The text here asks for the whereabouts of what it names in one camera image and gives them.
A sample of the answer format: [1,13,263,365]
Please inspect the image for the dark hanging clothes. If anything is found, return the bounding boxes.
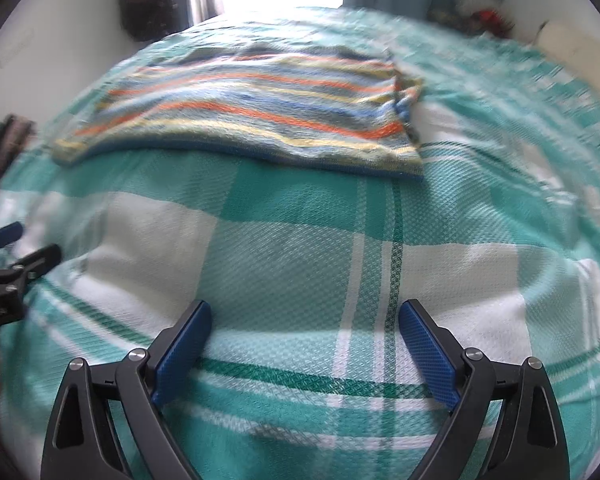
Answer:
[119,0,193,44]

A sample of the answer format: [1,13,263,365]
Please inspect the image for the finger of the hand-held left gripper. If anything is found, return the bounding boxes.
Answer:
[0,243,63,288]
[0,221,25,257]

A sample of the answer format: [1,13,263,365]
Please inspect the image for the white pillow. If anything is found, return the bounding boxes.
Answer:
[532,20,598,63]

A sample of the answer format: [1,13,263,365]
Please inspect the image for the striped knit shirt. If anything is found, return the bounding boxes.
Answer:
[52,45,427,182]

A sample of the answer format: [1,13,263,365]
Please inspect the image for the green plaid bed sheet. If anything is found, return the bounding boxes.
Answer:
[0,5,600,480]

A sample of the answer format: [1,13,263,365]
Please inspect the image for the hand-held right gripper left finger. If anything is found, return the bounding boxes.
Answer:
[41,300,213,480]

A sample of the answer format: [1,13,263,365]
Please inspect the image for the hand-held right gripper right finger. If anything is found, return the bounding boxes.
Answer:
[398,298,571,480]

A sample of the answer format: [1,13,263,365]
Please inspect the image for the white and red plush toy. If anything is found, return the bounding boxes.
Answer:
[429,0,517,40]

